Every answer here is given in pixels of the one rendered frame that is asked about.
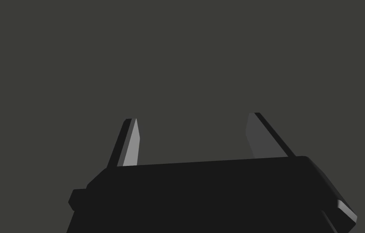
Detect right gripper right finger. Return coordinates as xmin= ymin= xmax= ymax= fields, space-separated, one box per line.
xmin=245 ymin=112 xmax=297 ymax=159

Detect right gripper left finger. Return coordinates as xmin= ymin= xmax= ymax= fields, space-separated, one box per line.
xmin=106 ymin=118 xmax=141 ymax=169

